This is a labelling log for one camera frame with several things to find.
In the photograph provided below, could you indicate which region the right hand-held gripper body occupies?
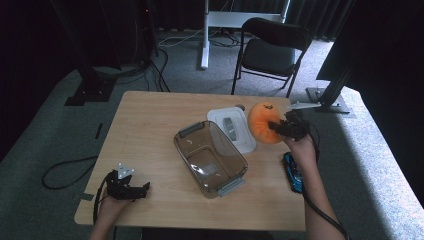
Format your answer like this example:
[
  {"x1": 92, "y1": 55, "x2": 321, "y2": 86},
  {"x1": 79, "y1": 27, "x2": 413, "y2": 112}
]
[{"x1": 279, "y1": 101, "x2": 323, "y2": 142}]

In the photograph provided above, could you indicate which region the hand-held gripper black cable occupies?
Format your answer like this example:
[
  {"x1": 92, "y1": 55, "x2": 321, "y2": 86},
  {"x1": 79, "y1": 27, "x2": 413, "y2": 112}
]
[
  {"x1": 300, "y1": 123, "x2": 351, "y2": 240},
  {"x1": 92, "y1": 172, "x2": 113, "y2": 225}
]

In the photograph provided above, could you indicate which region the dark pleated curtain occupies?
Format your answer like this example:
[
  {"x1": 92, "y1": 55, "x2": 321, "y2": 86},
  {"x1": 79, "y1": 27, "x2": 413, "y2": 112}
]
[{"x1": 289, "y1": 0, "x2": 355, "y2": 42}]

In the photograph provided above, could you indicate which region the white desk frame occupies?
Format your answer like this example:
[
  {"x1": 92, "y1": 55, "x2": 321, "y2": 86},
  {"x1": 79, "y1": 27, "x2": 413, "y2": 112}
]
[{"x1": 199, "y1": 0, "x2": 291, "y2": 71}]

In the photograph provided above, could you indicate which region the right hand-held gripper black cable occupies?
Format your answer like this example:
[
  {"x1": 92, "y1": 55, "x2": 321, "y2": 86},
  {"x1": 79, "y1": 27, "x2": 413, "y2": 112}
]
[{"x1": 300, "y1": 123, "x2": 351, "y2": 240}]

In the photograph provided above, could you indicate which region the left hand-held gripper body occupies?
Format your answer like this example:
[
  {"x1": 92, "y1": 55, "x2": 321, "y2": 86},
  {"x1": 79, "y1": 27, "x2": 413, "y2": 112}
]
[{"x1": 105, "y1": 162, "x2": 136, "y2": 202}]

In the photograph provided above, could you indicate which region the person's left hand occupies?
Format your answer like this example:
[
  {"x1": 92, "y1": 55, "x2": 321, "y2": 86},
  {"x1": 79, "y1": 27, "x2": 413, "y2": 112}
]
[{"x1": 99, "y1": 196, "x2": 133, "y2": 222}]

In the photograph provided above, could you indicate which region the left hand-held gripper black cable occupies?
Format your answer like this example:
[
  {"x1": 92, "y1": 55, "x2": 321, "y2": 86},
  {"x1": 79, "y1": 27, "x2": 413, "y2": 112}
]
[{"x1": 92, "y1": 172, "x2": 113, "y2": 225}]

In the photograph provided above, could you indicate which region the dark equipment tower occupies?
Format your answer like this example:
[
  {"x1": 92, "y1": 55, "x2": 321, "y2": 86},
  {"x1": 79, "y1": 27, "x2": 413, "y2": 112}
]
[{"x1": 131, "y1": 0, "x2": 160, "y2": 64}]

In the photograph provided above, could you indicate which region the blue toy car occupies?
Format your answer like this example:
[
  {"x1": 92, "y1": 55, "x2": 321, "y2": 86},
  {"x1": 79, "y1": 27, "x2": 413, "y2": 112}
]
[{"x1": 282, "y1": 152, "x2": 304, "y2": 194}]

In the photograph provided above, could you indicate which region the orange plush pumpkin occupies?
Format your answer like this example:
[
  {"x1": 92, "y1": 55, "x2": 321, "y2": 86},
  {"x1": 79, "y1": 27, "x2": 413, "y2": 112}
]
[{"x1": 247, "y1": 101, "x2": 288, "y2": 145}]

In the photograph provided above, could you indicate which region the white floor cable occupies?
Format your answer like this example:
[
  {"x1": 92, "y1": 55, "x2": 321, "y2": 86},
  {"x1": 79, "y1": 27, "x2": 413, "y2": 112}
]
[{"x1": 158, "y1": 28, "x2": 206, "y2": 48}]

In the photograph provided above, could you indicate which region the black folding chair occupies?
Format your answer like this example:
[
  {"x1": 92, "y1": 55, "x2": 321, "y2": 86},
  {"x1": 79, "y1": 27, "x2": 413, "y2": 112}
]
[{"x1": 230, "y1": 17, "x2": 315, "y2": 99}]

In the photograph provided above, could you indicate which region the white container lid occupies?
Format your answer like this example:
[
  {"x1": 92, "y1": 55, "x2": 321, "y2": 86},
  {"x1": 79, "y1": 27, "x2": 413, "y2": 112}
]
[{"x1": 206, "y1": 105, "x2": 258, "y2": 155}]

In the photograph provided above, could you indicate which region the black stand with flat base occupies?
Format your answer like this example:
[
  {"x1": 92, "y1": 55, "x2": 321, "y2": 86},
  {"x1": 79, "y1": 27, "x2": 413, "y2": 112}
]
[{"x1": 49, "y1": 0, "x2": 118, "y2": 107}]

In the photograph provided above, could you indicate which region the black floor cable bundle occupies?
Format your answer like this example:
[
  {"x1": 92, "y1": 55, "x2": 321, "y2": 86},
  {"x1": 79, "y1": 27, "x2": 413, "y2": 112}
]
[{"x1": 93, "y1": 49, "x2": 172, "y2": 93}]

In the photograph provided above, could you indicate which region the black looped floor cable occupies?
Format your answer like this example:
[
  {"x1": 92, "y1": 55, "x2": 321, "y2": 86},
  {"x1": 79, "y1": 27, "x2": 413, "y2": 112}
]
[{"x1": 42, "y1": 155, "x2": 99, "y2": 191}]

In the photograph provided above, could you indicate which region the brown transparent storage container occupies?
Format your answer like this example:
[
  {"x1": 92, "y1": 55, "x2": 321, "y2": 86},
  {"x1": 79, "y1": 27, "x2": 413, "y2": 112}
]
[{"x1": 173, "y1": 120, "x2": 249, "y2": 200}]

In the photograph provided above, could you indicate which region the black stand with metal base plate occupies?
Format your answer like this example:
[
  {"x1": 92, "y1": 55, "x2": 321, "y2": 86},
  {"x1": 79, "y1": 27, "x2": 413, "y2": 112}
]
[{"x1": 305, "y1": 49, "x2": 359, "y2": 115}]

